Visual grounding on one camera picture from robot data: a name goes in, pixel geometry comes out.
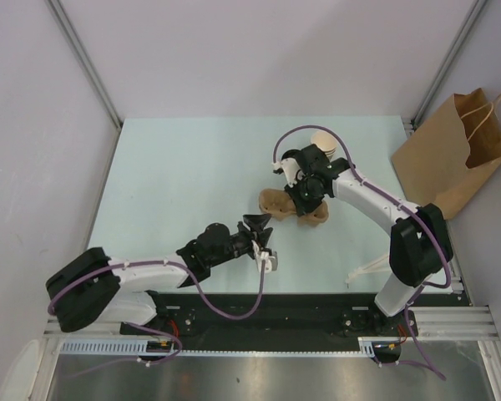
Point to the brown paper cup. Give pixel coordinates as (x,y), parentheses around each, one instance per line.
(325,142)

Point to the aluminium corner post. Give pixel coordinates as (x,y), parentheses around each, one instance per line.
(472,18)
(70,33)

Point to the black plastic cup lid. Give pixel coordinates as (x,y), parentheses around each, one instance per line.
(291,154)

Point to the aluminium frame rail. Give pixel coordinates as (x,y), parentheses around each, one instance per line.
(428,323)

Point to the right aluminium corner post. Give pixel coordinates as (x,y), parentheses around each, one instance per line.
(472,18)

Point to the left aluminium corner post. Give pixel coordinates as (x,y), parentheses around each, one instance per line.
(70,33)

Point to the brown pulp cup carrier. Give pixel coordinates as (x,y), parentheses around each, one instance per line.
(276,203)
(319,216)

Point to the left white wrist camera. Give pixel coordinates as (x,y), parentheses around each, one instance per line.
(265,258)

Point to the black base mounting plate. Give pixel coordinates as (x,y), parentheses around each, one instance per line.
(238,307)

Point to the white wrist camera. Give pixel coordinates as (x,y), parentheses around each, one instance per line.
(265,258)
(290,169)

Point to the brown paper bag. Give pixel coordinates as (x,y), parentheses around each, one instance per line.
(452,154)

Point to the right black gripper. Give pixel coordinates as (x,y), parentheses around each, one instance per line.
(302,207)

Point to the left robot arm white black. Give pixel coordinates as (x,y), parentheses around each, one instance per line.
(95,287)

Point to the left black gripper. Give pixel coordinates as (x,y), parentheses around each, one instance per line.
(258,221)

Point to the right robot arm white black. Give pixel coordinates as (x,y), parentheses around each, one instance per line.
(419,241)

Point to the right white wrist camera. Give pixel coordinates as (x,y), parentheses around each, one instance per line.
(290,169)

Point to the white round object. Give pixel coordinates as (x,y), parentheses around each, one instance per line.
(21,376)

